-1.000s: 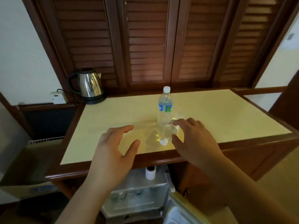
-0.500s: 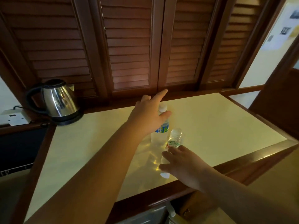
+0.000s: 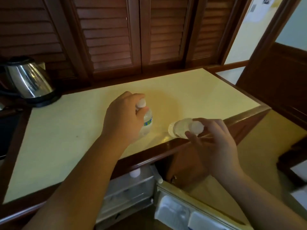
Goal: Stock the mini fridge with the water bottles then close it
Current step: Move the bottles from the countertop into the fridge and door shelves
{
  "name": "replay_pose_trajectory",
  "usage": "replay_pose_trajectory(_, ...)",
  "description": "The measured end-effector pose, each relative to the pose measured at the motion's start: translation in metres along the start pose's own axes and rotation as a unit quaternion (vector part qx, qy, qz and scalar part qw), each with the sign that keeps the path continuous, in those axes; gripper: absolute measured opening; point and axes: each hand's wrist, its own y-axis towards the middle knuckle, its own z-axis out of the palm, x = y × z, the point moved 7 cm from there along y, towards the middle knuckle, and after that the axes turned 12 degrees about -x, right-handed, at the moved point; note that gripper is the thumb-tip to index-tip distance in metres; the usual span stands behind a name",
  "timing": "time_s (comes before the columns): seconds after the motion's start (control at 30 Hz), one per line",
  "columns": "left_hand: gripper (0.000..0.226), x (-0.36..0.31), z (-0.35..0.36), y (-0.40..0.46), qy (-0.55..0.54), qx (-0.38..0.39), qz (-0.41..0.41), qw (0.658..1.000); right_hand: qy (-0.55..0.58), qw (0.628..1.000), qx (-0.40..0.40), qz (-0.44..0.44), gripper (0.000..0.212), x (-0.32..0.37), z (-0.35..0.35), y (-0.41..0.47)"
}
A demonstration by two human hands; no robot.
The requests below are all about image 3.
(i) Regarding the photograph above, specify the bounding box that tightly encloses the wooden door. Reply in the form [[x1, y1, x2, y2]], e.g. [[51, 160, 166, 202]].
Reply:
[[236, 0, 307, 128]]

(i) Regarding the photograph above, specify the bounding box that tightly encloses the person's left hand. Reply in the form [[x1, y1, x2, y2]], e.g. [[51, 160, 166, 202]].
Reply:
[[100, 91, 148, 154]]

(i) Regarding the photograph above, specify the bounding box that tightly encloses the white mini fridge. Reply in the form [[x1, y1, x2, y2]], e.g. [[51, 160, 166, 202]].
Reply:
[[95, 165, 255, 230]]

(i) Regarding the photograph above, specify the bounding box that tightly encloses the dark wooden furniture piece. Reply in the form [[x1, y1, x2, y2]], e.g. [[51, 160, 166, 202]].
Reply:
[[276, 139, 307, 187]]

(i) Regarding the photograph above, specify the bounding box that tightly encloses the person's right hand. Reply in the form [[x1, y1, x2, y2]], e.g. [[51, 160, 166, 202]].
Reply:
[[185, 118, 243, 184]]

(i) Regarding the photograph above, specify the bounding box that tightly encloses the person's left forearm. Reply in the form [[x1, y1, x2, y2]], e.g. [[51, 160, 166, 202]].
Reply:
[[21, 135, 125, 230]]

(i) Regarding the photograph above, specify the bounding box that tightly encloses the stainless steel kettle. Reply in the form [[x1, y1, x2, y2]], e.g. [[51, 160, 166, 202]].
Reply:
[[0, 56, 62, 108]]

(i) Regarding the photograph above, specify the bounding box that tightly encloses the clear bottle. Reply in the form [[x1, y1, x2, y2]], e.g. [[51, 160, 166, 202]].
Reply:
[[168, 118, 205, 139]]

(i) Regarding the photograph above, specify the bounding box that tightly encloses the white paper notice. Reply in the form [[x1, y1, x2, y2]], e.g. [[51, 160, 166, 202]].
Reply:
[[247, 0, 283, 23]]

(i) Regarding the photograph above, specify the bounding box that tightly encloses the wooden louvered shutter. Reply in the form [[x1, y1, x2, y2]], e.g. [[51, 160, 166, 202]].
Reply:
[[185, 0, 240, 69], [0, 0, 91, 87], [61, 0, 142, 81], [139, 0, 196, 70]]

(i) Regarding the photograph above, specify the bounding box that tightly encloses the wooden table with yellow top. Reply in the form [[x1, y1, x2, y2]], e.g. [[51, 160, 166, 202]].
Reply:
[[0, 64, 272, 230]]

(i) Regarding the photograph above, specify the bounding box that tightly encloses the white rectangular box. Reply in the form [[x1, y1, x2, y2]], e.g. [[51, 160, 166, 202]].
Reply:
[[289, 160, 307, 210]]

